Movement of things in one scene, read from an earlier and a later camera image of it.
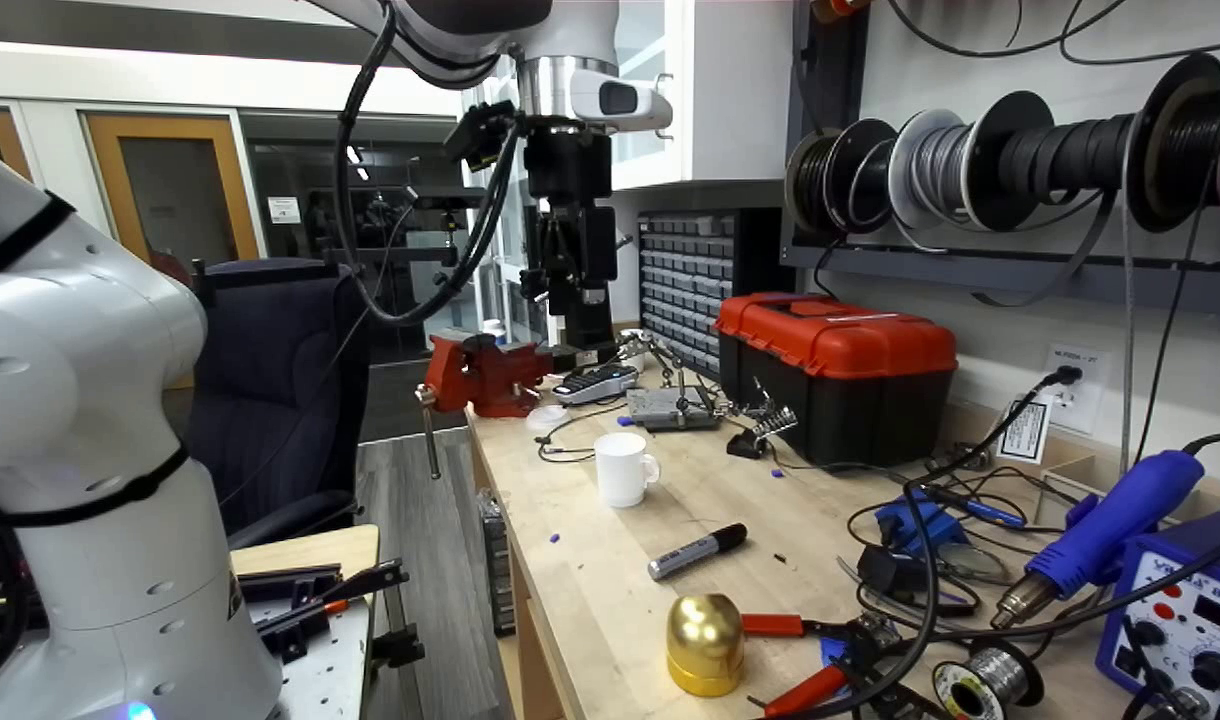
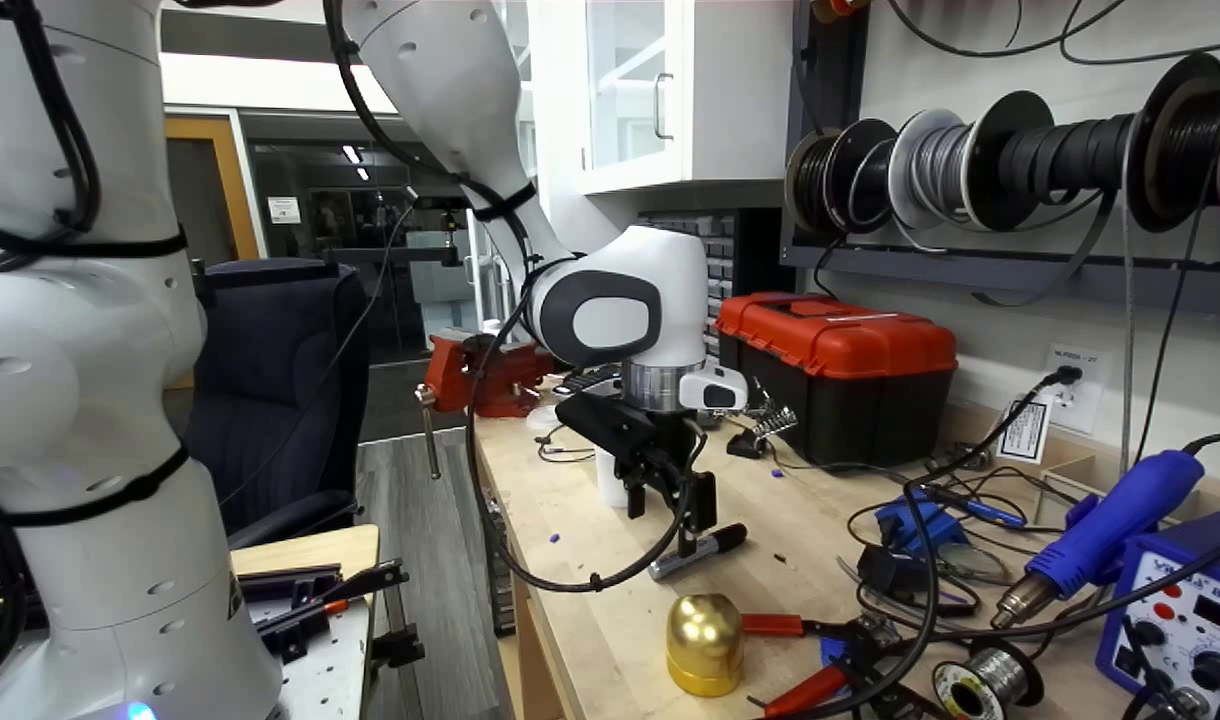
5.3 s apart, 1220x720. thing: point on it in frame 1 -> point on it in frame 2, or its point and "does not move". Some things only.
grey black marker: x=720 y=543 does not move
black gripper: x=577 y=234 -> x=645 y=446
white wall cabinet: x=730 y=70 does not move
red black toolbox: x=860 y=386 does not move
